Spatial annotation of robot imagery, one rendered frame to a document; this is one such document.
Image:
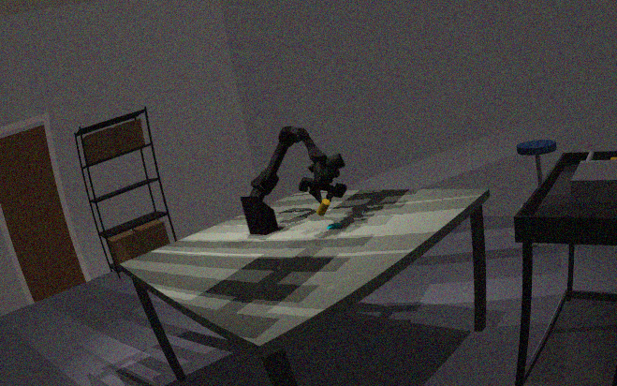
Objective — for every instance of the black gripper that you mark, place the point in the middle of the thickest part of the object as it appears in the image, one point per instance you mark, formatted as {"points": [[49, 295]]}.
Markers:
{"points": [[324, 184]]}

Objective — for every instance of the yellow cylinder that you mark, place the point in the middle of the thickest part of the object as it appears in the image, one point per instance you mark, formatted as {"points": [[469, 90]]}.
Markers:
{"points": [[324, 205]]}

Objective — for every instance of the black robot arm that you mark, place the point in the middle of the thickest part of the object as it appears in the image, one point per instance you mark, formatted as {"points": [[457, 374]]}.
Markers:
{"points": [[268, 179]]}

